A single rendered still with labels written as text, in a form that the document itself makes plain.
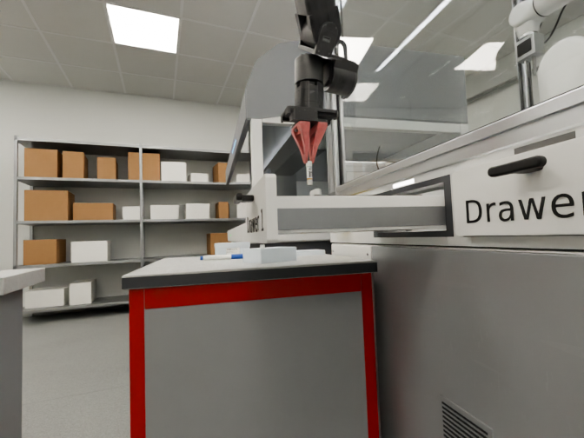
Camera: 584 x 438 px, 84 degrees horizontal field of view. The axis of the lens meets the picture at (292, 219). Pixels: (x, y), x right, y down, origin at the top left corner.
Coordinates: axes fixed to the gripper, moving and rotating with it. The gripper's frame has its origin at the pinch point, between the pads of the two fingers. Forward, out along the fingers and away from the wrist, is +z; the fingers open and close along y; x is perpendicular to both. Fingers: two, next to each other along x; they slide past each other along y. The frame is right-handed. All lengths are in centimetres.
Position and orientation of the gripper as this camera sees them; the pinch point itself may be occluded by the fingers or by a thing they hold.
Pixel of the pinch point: (308, 159)
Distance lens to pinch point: 65.2
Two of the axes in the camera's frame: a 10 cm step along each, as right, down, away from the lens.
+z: 0.0, 10.0, -0.1
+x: 2.5, -0.1, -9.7
